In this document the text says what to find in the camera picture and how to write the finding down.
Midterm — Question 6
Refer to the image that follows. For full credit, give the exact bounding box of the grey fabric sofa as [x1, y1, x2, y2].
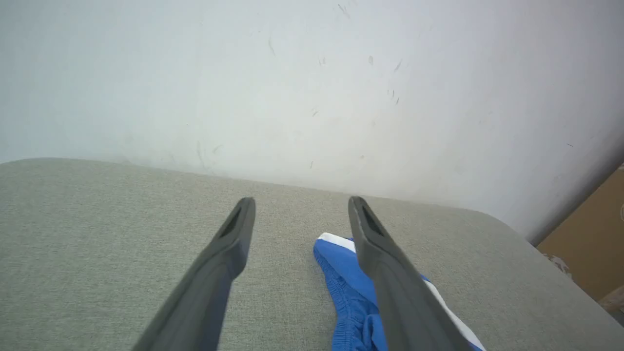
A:
[0, 157, 624, 351]

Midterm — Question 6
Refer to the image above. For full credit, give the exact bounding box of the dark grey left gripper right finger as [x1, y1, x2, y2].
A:
[348, 196, 472, 351]

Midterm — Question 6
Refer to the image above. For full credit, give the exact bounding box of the blue garment with white stripe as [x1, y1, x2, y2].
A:
[313, 233, 487, 351]

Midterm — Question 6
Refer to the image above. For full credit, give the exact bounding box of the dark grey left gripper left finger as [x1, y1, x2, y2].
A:
[132, 197, 256, 351]

